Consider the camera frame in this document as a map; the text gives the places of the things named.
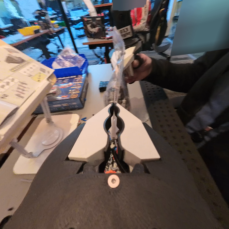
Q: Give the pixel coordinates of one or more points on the clear bag of small pieces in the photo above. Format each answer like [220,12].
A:
[116,93]

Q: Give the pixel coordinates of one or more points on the black slanted pole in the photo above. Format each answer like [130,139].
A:
[68,25]

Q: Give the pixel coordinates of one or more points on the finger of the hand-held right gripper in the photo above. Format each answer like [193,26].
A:
[129,60]
[114,60]

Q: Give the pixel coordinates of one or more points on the white instruction booklet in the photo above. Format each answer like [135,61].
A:
[17,75]

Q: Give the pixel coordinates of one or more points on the white book stand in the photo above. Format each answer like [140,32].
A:
[68,121]

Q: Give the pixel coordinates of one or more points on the yellow bin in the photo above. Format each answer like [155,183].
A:
[28,30]

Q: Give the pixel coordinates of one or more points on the blue robot kit box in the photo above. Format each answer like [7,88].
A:
[71,100]

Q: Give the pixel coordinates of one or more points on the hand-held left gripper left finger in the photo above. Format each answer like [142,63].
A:
[89,143]

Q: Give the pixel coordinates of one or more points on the person's right hand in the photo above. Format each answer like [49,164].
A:
[144,69]

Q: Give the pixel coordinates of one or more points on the black car kit box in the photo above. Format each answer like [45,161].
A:
[93,26]

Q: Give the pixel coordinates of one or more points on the black perforated motor block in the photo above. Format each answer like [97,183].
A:
[103,86]

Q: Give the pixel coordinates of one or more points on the person's dark jacket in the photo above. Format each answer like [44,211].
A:
[205,85]

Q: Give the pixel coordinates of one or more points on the long wooden table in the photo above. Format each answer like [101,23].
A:
[35,34]

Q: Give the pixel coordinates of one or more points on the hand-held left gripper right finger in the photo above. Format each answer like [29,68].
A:
[141,143]

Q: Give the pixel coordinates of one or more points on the clear plastic bag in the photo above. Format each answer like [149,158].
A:
[69,57]

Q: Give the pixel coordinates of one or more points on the blue plastic bin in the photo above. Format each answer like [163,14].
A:
[71,70]

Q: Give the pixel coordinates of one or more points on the black office chair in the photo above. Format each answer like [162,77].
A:
[161,26]

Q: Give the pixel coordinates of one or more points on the person's right forearm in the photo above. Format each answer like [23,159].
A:
[170,75]

